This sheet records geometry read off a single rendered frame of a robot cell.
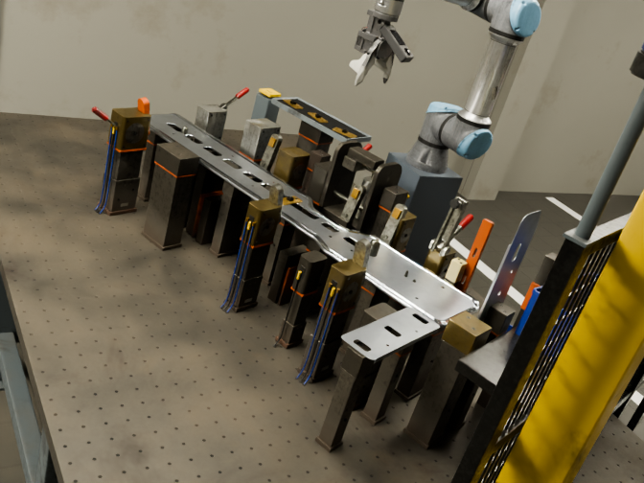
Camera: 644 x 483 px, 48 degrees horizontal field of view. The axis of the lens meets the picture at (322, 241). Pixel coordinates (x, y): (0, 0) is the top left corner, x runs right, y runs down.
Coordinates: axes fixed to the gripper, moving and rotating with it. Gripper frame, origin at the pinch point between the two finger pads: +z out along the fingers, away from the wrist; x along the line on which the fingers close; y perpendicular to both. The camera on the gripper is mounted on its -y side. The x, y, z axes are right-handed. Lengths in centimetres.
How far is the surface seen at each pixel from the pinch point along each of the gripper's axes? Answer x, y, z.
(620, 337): 68, -97, 2
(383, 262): 11, -27, 42
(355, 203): -3.1, -3.9, 36.6
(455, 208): -1.3, -36.3, 22.2
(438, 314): 20, -51, 42
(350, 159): -6.6, 4.4, 25.8
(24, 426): 76, 38, 117
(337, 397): 52, -47, 57
